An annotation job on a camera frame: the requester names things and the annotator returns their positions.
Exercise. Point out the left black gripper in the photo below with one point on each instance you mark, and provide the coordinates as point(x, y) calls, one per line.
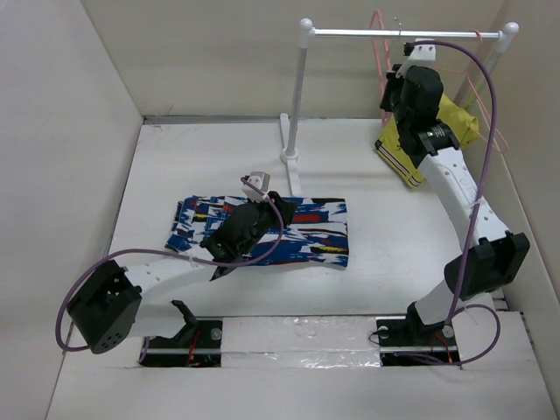
point(285, 207)

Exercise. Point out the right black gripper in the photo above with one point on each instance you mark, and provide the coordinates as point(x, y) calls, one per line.
point(394, 81)

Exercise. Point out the blue white red patterned trousers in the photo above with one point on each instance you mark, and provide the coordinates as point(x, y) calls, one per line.
point(318, 232)

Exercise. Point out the pink wire hanger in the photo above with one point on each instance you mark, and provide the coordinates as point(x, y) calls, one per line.
point(381, 51)
point(499, 143)

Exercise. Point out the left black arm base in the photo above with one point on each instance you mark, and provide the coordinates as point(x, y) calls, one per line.
point(197, 344)

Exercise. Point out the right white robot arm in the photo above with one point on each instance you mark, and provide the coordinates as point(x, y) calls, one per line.
point(492, 253)

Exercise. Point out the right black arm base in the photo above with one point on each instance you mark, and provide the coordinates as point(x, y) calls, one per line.
point(404, 341)

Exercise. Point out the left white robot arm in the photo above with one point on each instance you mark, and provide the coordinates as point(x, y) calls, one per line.
point(109, 302)

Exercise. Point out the yellow folded garment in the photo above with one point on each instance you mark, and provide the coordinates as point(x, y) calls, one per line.
point(464, 126)

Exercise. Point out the white metal clothes rack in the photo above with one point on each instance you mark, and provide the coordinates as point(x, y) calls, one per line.
point(307, 31)

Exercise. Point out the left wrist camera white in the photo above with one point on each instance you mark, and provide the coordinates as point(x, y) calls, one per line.
point(256, 185)

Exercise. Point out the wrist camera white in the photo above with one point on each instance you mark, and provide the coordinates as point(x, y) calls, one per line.
point(421, 52)
point(256, 185)

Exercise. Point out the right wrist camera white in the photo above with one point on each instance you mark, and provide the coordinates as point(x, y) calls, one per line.
point(421, 52)

